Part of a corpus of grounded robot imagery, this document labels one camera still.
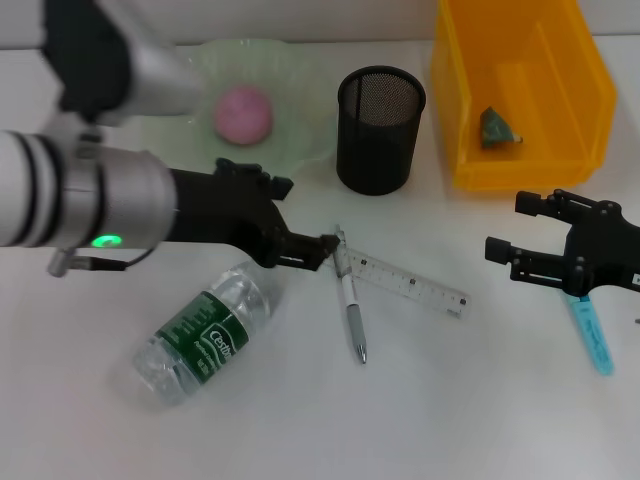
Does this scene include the green plastic wrapper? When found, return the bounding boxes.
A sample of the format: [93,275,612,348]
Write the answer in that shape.
[478,104,524,150]

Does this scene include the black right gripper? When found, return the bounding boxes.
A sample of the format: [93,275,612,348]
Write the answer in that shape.
[483,188,640,297]

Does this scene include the black mesh pen holder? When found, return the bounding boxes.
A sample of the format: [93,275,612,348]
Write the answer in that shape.
[335,64,427,196]

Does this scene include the pink peach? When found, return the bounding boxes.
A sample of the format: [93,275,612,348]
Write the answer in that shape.
[213,84,275,146]

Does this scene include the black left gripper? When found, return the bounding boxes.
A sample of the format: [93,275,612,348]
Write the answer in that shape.
[169,157,345,274]

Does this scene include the clear green-label water bottle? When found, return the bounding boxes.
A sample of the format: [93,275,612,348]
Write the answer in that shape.
[132,258,275,410]

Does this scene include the green glass fruit plate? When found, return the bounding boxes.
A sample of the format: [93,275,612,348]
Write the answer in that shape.
[174,38,336,176]

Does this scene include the yellow plastic storage bin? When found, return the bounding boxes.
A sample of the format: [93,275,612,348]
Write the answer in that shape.
[430,0,617,192]

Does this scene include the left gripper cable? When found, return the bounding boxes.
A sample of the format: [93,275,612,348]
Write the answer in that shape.
[47,243,162,279]

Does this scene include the blue and teal scissors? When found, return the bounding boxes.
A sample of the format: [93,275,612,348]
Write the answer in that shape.
[562,292,615,377]

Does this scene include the transparent plastic ruler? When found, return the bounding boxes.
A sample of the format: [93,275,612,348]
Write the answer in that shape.
[332,242,474,324]

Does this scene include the white grey ballpoint pen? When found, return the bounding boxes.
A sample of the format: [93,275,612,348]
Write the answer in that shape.
[332,224,370,366]

